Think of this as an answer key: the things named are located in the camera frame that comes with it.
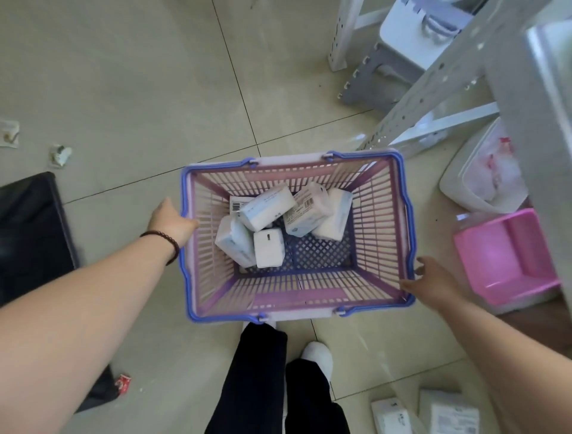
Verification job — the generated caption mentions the crumpled paper scrap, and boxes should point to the crumpled paper scrap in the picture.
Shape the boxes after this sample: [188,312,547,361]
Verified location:
[0,119,21,148]
[49,144,73,169]

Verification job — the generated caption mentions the dark beaded bracelet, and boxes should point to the dark beaded bracelet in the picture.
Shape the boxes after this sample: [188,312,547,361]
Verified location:
[140,230,180,266]

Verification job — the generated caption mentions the black bag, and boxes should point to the black bag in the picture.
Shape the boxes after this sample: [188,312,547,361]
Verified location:
[0,172,81,309]

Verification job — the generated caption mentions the black trousers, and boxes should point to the black trousers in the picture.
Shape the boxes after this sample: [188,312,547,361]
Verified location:
[205,323,350,434]

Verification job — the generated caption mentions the person's left hand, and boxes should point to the person's left hand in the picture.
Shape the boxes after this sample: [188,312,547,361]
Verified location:
[147,198,200,249]

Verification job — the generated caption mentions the grey white folding stool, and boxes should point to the grey white folding stool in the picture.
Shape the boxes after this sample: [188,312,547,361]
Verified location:
[338,0,475,115]

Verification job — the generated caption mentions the pink plastic bin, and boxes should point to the pink plastic bin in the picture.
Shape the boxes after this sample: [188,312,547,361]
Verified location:
[453,208,562,309]

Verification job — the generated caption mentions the white tissue pack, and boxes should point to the white tissue pack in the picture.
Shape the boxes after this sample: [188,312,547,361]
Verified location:
[215,216,257,269]
[311,188,354,242]
[253,228,286,269]
[282,181,332,238]
[371,397,415,434]
[238,184,297,232]
[418,389,482,434]

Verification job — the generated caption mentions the person's left forearm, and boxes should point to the person's left forearm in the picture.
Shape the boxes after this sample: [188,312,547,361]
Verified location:
[0,232,179,434]

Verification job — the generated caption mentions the person's right forearm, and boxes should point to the person's right forearm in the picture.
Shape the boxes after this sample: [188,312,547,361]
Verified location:
[440,297,572,434]

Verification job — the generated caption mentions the white bin with plastic bag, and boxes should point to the white bin with plastic bag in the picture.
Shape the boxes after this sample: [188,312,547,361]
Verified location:
[439,117,531,214]

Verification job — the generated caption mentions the pink basket with blue handles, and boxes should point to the pink basket with blue handles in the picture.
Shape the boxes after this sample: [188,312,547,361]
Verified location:
[180,150,417,325]

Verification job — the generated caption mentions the white shoe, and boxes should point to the white shoe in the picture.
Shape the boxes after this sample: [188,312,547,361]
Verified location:
[300,342,334,386]

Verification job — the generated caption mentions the person's right hand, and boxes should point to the person's right hand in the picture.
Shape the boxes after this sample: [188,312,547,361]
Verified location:
[399,256,466,314]

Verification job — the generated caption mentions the white metal shelf rack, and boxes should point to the white metal shelf rack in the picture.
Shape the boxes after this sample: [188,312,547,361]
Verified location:
[328,0,572,314]

